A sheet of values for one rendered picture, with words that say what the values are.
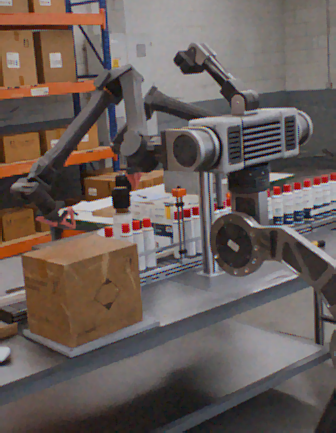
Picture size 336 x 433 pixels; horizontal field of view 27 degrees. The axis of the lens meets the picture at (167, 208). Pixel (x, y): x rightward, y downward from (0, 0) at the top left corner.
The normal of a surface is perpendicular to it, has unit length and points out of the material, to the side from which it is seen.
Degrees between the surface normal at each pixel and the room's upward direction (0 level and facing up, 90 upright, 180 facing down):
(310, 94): 90
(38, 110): 90
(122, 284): 90
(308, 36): 90
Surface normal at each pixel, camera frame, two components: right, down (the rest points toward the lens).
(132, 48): 0.74, 0.08
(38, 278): -0.71, 0.18
